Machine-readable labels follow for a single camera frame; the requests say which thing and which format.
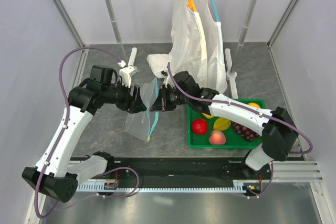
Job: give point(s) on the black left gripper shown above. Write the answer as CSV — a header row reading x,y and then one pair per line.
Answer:
x,y
127,104

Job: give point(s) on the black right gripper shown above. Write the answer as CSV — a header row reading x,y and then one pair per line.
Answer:
x,y
161,103

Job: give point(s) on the clear zip top bag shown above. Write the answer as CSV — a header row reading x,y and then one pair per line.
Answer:
x,y
141,125

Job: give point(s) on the red apple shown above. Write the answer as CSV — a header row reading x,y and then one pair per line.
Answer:
x,y
199,126

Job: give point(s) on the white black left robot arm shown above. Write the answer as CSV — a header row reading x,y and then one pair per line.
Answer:
x,y
52,176

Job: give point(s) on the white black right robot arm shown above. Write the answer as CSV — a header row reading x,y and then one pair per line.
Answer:
x,y
275,127

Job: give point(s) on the yellow lemon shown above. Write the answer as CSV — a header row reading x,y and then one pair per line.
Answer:
x,y
207,116

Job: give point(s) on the white garment on orange hanger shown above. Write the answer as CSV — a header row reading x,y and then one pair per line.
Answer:
x,y
188,51

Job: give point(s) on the peach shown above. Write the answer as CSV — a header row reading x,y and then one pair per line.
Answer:
x,y
217,138

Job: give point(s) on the green plastic tray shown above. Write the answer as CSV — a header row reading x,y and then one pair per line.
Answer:
x,y
233,140

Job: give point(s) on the purple grape bunch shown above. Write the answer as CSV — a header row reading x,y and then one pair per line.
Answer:
x,y
246,133

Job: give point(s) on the orange fruit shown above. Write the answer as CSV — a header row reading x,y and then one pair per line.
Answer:
x,y
253,104

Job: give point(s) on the white garment on teal hanger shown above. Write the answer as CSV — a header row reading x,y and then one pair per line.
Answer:
x,y
216,70

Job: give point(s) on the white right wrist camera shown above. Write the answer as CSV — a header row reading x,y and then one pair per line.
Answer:
x,y
167,79

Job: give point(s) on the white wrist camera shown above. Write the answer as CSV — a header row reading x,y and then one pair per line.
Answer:
x,y
167,79
126,72

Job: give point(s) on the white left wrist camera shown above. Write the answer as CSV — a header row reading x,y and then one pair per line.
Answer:
x,y
126,72

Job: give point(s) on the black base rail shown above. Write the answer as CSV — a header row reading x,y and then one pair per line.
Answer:
x,y
184,171

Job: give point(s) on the light blue cable duct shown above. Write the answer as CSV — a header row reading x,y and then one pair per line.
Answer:
x,y
110,186

